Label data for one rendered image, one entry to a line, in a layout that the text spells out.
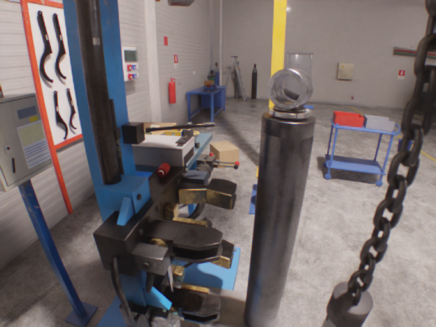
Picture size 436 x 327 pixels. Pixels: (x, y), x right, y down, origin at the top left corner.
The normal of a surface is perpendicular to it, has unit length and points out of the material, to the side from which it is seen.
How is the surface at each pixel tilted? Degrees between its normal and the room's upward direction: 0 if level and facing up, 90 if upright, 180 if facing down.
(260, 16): 90
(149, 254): 0
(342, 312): 90
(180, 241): 0
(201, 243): 0
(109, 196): 90
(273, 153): 90
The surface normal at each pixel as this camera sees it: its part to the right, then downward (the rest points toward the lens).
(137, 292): -0.20, 0.39
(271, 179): -0.64, 0.31
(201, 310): 0.00, -0.91
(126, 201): -0.15, -0.37
